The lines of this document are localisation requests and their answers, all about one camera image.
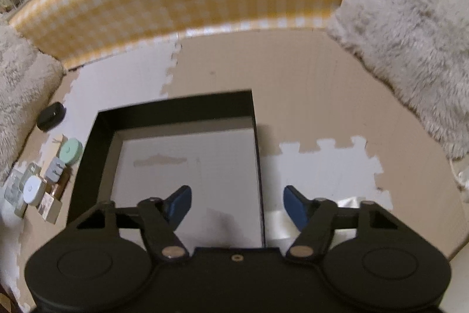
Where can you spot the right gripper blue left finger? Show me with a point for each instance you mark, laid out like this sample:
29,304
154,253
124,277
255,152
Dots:
160,219

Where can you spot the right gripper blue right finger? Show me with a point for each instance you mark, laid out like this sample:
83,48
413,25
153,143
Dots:
314,220

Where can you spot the black rectangular storage box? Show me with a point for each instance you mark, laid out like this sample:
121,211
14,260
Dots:
207,142

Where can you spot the small patterned beige box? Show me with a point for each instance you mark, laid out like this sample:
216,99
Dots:
49,208

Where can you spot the mint green round device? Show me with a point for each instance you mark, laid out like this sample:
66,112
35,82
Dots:
70,151

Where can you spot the grey white power adapter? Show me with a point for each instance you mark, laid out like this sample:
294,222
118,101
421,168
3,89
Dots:
55,170

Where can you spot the white round puck device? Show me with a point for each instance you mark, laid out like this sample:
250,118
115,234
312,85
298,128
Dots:
33,190

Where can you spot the clear plastic screw box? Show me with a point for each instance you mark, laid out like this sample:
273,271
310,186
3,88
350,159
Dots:
14,188

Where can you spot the black oval case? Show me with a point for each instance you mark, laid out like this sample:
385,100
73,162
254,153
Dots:
51,116

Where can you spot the left fluffy white pillow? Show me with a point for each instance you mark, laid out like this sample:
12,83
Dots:
28,80

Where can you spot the fluffy white pillow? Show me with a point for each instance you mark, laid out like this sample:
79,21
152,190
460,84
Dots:
28,80
420,49

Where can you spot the right fluffy white pillow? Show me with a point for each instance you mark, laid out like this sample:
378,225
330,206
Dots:
420,49

